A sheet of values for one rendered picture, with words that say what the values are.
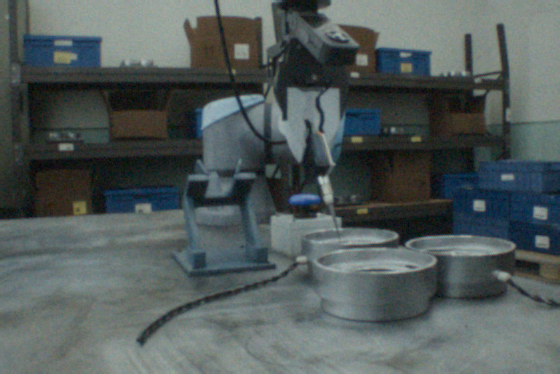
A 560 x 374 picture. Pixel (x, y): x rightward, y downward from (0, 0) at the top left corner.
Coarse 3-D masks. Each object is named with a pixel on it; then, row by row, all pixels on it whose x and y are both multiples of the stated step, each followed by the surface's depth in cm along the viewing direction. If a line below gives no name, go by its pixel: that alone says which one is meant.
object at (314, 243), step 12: (348, 228) 66; (360, 228) 66; (312, 240) 59; (324, 240) 66; (336, 240) 66; (348, 240) 66; (360, 240) 65; (372, 240) 65; (384, 240) 64; (396, 240) 59; (312, 252) 59; (324, 252) 57; (312, 264) 59; (312, 276) 60
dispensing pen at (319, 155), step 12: (312, 132) 72; (312, 144) 69; (324, 144) 69; (312, 156) 68; (324, 156) 68; (312, 168) 69; (324, 168) 68; (312, 180) 70; (324, 180) 68; (324, 192) 67; (336, 228) 66
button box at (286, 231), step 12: (276, 216) 76; (288, 216) 76; (300, 216) 74; (312, 216) 74; (324, 216) 75; (276, 228) 75; (288, 228) 71; (300, 228) 71; (312, 228) 72; (324, 228) 72; (276, 240) 75; (288, 240) 71; (300, 240) 71; (288, 252) 72; (300, 252) 71
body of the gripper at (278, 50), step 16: (288, 0) 69; (304, 0) 69; (320, 0) 69; (288, 16) 73; (288, 32) 74; (272, 48) 73; (288, 48) 68; (304, 48) 69; (272, 64) 74; (288, 64) 68; (304, 64) 69; (320, 64) 69; (272, 80) 74; (304, 80) 69; (320, 80) 70
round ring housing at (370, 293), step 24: (336, 264) 52; (360, 264) 52; (384, 264) 52; (408, 264) 51; (432, 264) 45; (336, 288) 45; (360, 288) 44; (384, 288) 43; (408, 288) 44; (432, 288) 45; (336, 312) 46; (360, 312) 44; (384, 312) 44; (408, 312) 44
